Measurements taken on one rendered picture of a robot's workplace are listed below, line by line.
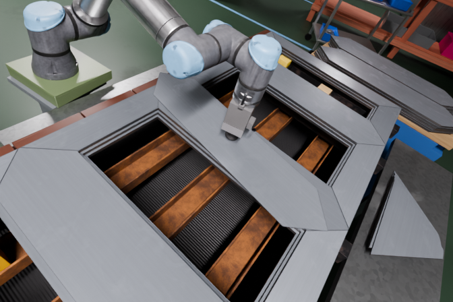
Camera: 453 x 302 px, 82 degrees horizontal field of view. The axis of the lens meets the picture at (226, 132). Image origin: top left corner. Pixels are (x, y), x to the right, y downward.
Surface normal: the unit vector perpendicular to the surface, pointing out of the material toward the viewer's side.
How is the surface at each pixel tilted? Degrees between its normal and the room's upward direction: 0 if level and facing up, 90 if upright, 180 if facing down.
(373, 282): 0
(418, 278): 0
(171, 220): 0
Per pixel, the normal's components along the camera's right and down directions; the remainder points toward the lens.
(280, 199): 0.24, -0.65
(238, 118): -0.37, 0.62
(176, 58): -0.59, 0.45
